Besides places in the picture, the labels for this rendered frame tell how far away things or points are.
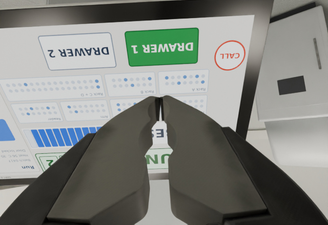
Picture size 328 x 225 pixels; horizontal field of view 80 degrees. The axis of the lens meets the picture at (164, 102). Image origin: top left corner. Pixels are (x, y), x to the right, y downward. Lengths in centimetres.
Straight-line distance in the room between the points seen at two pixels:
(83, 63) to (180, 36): 13
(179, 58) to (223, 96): 9
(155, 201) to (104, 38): 123
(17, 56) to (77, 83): 8
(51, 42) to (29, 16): 4
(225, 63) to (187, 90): 6
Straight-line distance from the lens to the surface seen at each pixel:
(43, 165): 44
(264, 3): 29
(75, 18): 28
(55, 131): 37
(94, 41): 28
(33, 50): 32
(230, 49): 28
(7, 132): 42
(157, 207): 143
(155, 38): 26
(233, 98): 31
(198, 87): 29
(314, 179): 371
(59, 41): 29
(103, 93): 30
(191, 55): 27
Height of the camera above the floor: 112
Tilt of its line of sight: 10 degrees down
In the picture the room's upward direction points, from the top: 178 degrees clockwise
